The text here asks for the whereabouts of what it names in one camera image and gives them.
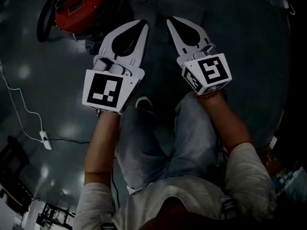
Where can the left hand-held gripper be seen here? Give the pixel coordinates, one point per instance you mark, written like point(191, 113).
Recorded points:
point(103, 90)

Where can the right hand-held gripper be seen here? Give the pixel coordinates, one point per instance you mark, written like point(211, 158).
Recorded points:
point(213, 71)

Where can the person's right forearm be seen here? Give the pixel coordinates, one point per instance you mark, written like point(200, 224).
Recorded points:
point(230, 123)

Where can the person's left forearm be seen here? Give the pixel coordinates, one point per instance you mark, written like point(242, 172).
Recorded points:
point(100, 147)

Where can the white curved clip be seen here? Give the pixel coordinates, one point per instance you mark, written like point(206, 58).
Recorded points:
point(74, 37)

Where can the red vacuum cleaner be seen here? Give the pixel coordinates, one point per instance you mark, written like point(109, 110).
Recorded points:
point(79, 8)

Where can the dark shoe with white sole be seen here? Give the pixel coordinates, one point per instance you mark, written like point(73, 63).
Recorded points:
point(144, 104)

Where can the blue jeans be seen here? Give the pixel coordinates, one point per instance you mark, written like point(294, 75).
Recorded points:
point(192, 140)

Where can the white power strip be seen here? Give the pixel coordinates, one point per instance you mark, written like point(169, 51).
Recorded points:
point(45, 140)

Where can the black stand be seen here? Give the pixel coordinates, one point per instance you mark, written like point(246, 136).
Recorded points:
point(13, 162)

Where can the white t-shirt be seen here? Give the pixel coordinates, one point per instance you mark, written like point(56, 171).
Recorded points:
point(180, 200)

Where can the pile of colourful items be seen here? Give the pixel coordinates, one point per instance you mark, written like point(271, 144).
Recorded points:
point(285, 174)

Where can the black metal rack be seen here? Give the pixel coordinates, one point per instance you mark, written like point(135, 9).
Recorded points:
point(55, 215)

